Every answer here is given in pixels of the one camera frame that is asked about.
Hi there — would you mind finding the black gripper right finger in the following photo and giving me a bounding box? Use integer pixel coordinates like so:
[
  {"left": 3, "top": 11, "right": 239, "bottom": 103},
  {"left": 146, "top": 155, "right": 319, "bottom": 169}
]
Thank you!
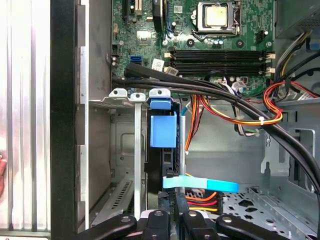
[{"left": 176, "top": 193, "right": 285, "bottom": 240}]

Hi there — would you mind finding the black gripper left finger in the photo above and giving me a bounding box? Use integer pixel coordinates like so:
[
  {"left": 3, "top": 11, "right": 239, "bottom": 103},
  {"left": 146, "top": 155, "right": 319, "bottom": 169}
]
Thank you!
[{"left": 74, "top": 191, "right": 177, "bottom": 240}]

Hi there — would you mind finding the red orange power wire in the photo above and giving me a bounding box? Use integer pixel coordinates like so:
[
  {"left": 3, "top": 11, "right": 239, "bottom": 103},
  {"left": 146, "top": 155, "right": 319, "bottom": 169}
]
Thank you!
[{"left": 185, "top": 191, "right": 224, "bottom": 215}]

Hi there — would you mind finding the blue data wire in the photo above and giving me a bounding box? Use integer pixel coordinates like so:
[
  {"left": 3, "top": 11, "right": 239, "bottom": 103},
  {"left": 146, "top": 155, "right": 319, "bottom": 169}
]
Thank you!
[{"left": 162, "top": 174, "right": 240, "bottom": 194}]

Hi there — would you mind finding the hard disk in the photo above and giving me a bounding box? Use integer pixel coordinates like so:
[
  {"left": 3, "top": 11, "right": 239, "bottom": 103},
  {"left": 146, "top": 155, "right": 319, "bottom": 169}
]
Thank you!
[{"left": 146, "top": 96, "right": 182, "bottom": 201}]

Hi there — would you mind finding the metal disk bay cage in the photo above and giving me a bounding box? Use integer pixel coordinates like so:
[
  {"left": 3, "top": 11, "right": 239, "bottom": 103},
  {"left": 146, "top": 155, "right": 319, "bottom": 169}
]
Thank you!
[{"left": 88, "top": 87, "right": 188, "bottom": 227}]

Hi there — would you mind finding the person hand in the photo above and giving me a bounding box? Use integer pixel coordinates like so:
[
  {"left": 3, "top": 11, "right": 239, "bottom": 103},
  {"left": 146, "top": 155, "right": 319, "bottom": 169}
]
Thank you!
[{"left": 0, "top": 154, "right": 9, "bottom": 196}]

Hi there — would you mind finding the black open PC case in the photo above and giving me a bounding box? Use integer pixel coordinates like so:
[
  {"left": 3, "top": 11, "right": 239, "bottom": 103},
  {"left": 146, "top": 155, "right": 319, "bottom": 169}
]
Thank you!
[{"left": 49, "top": 0, "right": 320, "bottom": 240}]

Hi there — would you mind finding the black RAM slot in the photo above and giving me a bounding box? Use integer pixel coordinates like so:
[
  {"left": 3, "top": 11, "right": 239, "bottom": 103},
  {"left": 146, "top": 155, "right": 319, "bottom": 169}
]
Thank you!
[
  {"left": 164, "top": 49, "right": 276, "bottom": 57},
  {"left": 172, "top": 62, "right": 276, "bottom": 70},
  {"left": 164, "top": 55, "right": 276, "bottom": 63},
  {"left": 172, "top": 68, "right": 276, "bottom": 76}
]

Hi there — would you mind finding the yellow black power harness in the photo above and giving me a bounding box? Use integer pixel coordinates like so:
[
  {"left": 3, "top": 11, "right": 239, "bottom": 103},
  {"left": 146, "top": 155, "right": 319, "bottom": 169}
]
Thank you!
[{"left": 273, "top": 29, "right": 313, "bottom": 83}]

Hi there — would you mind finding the CPU socket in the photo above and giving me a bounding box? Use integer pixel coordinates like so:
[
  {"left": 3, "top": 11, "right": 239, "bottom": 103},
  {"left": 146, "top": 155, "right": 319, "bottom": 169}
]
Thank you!
[{"left": 191, "top": 0, "right": 243, "bottom": 42}]

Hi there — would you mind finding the green motherboard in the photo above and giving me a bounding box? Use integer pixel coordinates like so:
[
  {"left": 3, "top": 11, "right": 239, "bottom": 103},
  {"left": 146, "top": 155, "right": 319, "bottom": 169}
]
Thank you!
[{"left": 111, "top": 0, "right": 276, "bottom": 97}]

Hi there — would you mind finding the metal socket cover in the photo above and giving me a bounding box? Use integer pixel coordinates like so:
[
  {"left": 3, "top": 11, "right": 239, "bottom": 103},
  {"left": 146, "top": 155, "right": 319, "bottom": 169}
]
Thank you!
[{"left": 196, "top": 1, "right": 238, "bottom": 33}]

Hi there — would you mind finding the silver CPU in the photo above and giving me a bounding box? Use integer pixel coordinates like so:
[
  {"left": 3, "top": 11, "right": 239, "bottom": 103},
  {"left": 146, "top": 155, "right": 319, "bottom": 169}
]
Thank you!
[{"left": 204, "top": 5, "right": 229, "bottom": 29}]

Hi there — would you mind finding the black expansion slot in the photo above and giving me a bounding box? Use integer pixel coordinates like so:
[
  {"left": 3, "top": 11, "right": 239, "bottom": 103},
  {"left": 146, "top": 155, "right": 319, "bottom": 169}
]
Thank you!
[{"left": 121, "top": 0, "right": 130, "bottom": 25}]

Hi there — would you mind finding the orange red wire bundle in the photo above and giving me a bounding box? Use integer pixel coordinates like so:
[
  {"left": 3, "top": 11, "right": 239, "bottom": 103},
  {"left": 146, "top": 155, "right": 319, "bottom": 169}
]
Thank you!
[{"left": 186, "top": 81, "right": 320, "bottom": 155}]

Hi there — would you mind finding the black cable bundle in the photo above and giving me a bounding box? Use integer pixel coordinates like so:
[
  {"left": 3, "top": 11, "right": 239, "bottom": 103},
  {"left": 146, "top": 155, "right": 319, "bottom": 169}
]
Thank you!
[{"left": 111, "top": 61, "right": 320, "bottom": 195}]

